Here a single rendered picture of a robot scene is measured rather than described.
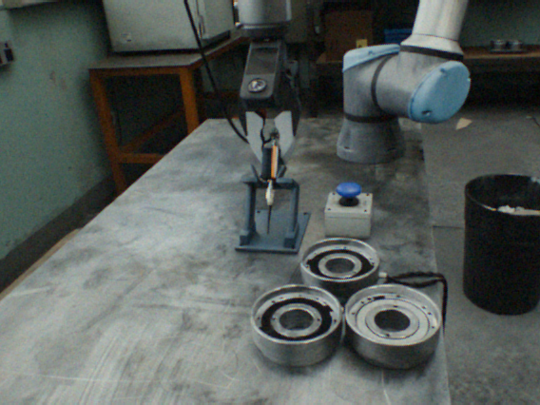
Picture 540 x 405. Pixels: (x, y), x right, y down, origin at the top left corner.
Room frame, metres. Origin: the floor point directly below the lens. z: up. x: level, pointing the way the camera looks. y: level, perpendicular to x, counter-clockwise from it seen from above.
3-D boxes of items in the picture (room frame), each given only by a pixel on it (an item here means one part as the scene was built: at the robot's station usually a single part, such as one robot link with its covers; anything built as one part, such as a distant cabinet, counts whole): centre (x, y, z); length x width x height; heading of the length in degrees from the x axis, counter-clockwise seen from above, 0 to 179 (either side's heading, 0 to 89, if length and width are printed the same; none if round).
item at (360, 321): (0.43, -0.12, 0.82); 0.08 x 0.08 x 0.02
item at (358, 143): (1.03, -0.22, 0.85); 0.15 x 0.15 x 0.10
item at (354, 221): (0.71, -0.12, 0.82); 0.08 x 0.07 x 0.05; 165
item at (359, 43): (4.11, -0.71, 0.64); 0.49 x 0.40 x 0.37; 80
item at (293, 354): (0.45, -0.01, 0.82); 0.10 x 0.10 x 0.04
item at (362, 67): (1.03, -0.23, 0.97); 0.13 x 0.12 x 0.14; 31
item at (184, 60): (3.28, 0.47, 0.39); 1.50 x 0.62 x 0.78; 165
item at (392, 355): (0.43, -0.12, 0.82); 0.10 x 0.10 x 0.04
